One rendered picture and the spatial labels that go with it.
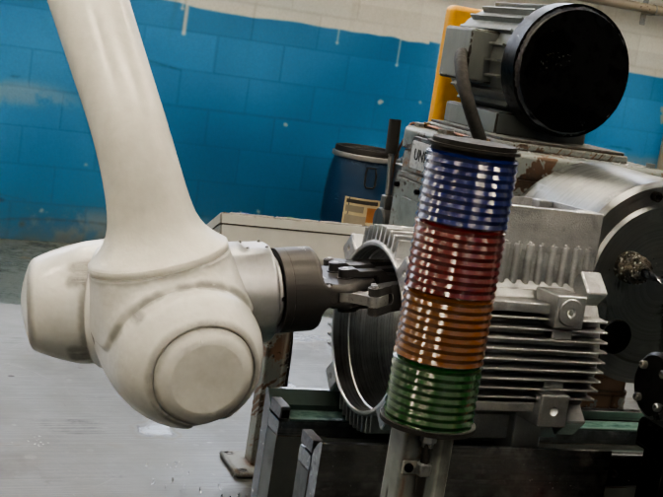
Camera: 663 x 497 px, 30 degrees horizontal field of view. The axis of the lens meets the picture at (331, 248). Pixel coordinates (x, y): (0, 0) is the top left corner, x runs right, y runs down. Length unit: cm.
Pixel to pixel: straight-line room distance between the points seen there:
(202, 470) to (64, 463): 14
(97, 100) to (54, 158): 578
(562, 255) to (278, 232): 31
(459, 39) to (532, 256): 73
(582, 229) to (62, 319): 47
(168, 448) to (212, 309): 58
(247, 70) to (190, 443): 557
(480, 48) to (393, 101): 552
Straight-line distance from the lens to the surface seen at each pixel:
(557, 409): 113
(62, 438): 140
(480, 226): 77
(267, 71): 696
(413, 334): 79
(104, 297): 87
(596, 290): 114
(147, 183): 86
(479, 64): 179
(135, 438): 142
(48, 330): 101
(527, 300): 111
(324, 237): 130
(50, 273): 101
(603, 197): 149
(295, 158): 709
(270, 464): 118
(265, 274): 104
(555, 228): 114
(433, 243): 78
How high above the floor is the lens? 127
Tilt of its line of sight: 9 degrees down
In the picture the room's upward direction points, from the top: 9 degrees clockwise
